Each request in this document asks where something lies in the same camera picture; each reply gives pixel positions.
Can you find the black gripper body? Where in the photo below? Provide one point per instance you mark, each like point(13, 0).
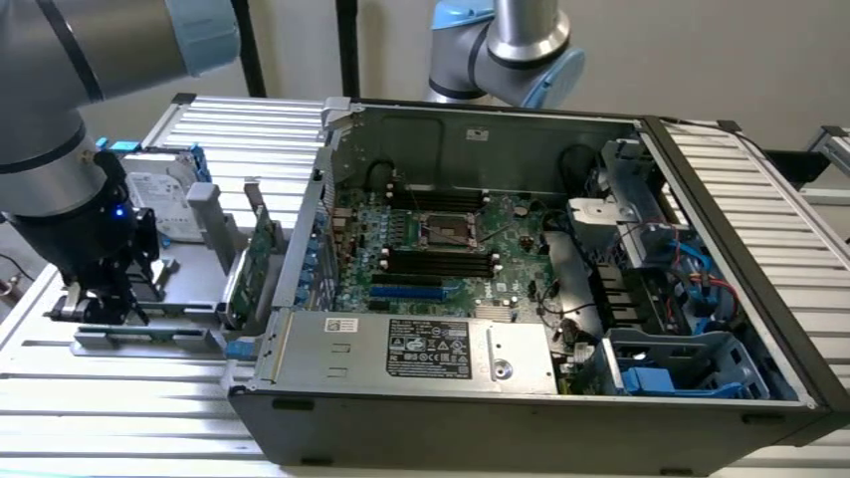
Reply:
point(81, 239)

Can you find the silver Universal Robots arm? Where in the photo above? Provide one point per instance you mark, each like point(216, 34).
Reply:
point(61, 74)

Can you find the blue expansion slot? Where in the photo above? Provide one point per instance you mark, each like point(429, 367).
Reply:
point(406, 293)

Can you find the black expansion slot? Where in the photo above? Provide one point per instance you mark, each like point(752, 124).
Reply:
point(406, 279)

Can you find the black RAM slots bank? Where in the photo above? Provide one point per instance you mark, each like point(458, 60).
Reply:
point(438, 261)
point(438, 198)

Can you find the silver hard disk, blue caddy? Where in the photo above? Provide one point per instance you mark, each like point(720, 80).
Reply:
point(170, 199)

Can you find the grey parts rack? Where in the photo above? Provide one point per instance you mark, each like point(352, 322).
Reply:
point(208, 219)

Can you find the green graphics card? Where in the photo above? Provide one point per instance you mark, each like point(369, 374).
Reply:
point(256, 259)

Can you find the silver power supply unit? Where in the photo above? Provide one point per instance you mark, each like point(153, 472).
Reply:
point(360, 358)

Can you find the black stand pole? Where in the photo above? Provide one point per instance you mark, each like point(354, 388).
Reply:
point(249, 50)
point(348, 50)

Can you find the CPU socket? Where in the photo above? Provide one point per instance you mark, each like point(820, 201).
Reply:
point(446, 229)

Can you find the silver chipset heatsink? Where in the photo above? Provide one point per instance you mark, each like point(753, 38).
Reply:
point(494, 312)

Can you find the black open PC case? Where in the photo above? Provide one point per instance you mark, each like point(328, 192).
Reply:
point(465, 428)

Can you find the green motherboard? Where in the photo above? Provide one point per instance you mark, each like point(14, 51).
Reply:
point(512, 239)

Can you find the black fan shroud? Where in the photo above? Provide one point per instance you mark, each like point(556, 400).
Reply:
point(628, 299)

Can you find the grey metal drive cage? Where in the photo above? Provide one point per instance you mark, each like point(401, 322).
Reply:
point(621, 209)

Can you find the blue plastic disk bay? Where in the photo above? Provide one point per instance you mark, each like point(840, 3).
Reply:
point(691, 348)

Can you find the black bracket block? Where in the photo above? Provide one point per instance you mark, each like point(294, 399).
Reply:
point(793, 167)

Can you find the aluminium frame profile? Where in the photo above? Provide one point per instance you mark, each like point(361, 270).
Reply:
point(829, 149)

